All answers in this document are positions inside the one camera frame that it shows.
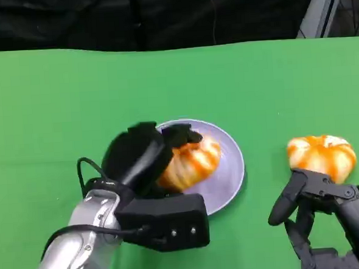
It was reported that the thin black hanging cable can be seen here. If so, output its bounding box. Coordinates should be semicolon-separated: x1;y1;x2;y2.
207;0;220;45

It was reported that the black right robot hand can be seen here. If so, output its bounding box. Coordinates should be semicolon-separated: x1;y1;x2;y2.
264;164;359;269

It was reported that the lilac plate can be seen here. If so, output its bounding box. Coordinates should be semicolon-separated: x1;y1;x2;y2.
154;115;249;219

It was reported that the orange white toy bread roll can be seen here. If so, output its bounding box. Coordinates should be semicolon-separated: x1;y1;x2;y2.
285;132;359;187
153;133;225;193

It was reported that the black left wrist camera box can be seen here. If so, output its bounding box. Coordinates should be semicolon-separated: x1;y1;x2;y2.
114;192;212;255

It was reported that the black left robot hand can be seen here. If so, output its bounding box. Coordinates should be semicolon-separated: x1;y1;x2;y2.
98;118;207;203

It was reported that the grey metal frame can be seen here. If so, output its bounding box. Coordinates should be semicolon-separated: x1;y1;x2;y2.
293;0;351;40

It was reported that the green table cloth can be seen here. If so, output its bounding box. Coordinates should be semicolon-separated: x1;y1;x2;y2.
0;29;359;269

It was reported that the black backdrop curtain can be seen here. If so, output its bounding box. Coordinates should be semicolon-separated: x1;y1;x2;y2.
0;0;359;61

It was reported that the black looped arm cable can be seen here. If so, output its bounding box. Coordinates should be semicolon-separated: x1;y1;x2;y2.
76;156;111;196

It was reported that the black camera cable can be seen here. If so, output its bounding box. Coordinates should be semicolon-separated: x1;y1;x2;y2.
43;220;169;252

